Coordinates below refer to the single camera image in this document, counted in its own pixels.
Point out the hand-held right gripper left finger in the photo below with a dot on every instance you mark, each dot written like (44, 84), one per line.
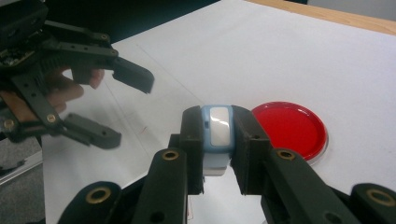
(194, 155)

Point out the wooden table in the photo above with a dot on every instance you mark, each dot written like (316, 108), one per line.
(342, 17)

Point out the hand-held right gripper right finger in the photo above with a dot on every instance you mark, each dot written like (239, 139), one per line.
(249, 155)

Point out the blue and white stamp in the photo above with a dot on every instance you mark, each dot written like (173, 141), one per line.
(218, 124)

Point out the round red ink pad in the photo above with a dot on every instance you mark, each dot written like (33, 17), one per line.
(289, 127)

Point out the aluminium floor rail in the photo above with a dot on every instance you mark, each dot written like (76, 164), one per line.
(21, 169)

